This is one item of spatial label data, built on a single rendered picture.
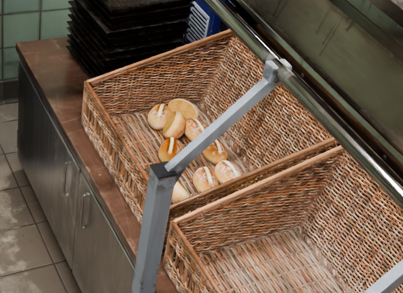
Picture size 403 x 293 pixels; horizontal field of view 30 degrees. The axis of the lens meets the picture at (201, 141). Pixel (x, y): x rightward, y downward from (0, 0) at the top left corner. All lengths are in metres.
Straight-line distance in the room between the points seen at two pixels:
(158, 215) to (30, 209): 1.27
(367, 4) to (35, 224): 1.45
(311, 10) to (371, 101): 0.33
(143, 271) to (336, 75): 0.68
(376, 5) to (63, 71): 1.07
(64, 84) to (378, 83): 1.01
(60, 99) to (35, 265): 0.60
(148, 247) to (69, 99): 0.81
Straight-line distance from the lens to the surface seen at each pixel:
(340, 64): 1.91
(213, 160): 2.10
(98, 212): 2.06
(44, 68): 2.45
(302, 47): 2.01
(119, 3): 2.24
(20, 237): 2.68
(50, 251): 2.63
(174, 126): 2.15
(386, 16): 1.78
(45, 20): 3.15
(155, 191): 1.51
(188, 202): 1.76
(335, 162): 1.90
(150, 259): 1.65
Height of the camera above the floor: 1.91
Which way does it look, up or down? 37 degrees down
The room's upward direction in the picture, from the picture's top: 11 degrees clockwise
